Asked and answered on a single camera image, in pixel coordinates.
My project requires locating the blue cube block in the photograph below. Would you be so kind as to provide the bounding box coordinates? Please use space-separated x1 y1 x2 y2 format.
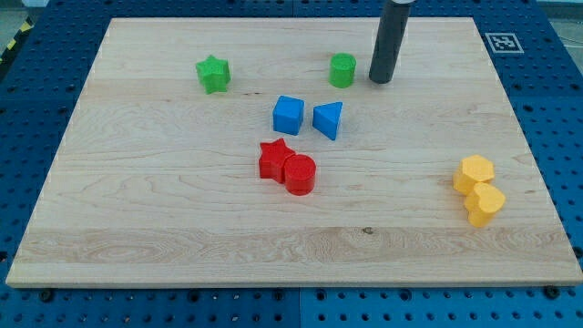
272 96 304 135

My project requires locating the light wooden board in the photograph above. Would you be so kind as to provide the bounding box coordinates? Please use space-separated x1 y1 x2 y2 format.
6 17 582 288

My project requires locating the green star block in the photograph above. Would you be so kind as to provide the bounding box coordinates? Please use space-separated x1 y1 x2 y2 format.
195 55 230 94

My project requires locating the yellow black hazard tape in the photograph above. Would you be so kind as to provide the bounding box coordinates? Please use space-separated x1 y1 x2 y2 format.
1 16 35 65

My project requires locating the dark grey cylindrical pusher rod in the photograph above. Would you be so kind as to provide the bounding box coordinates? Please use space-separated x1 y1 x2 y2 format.
369 0 413 84

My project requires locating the yellow heart block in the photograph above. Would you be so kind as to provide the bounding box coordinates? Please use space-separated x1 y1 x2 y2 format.
464 182 506 228

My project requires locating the green cylinder block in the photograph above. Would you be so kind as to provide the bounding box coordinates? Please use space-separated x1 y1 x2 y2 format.
328 53 356 88

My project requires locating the red star block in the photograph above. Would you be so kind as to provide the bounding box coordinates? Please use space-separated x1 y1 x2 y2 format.
258 138 296 184

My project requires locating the white fiducial marker tag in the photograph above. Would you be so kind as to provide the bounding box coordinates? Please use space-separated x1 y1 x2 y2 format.
485 32 524 54

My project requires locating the yellow hexagon block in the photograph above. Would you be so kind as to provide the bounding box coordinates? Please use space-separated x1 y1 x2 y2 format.
453 155 496 195

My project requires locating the red cylinder block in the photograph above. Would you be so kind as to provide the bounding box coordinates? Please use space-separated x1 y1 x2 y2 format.
284 154 316 196

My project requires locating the blue triangle block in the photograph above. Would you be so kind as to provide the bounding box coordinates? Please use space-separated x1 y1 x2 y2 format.
312 102 343 140

